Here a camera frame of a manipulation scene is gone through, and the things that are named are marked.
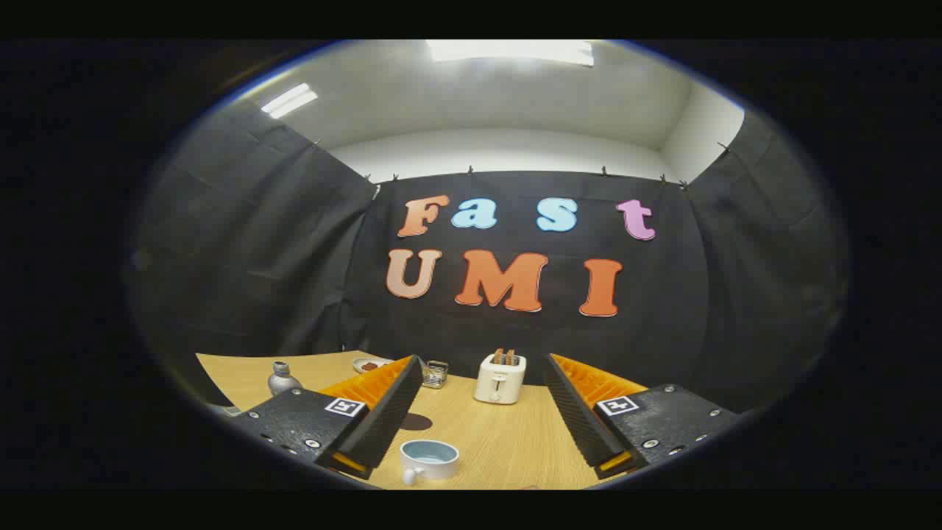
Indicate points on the dark brown round coaster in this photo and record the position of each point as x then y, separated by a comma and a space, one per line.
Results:
419, 422

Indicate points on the wooden table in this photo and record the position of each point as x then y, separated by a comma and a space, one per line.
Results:
508, 442

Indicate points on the silver juice bottle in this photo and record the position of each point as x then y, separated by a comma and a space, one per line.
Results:
283, 380

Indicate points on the wide ceiling light panel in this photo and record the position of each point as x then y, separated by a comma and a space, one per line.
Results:
508, 51

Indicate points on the black backdrop cloth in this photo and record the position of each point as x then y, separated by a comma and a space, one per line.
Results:
294, 258

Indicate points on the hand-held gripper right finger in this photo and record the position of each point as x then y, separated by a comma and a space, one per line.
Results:
578, 416

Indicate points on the small white sauce dish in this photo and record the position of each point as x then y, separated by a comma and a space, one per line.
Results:
369, 365

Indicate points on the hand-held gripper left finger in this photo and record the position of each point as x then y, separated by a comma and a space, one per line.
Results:
390, 416

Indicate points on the narrow ceiling light panel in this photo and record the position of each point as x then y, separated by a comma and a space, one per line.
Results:
288, 100

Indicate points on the white toaster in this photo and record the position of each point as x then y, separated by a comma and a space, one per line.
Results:
500, 383

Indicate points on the metal mesh holder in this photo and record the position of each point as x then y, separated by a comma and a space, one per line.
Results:
436, 375

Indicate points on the white cup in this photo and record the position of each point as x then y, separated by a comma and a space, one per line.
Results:
430, 462

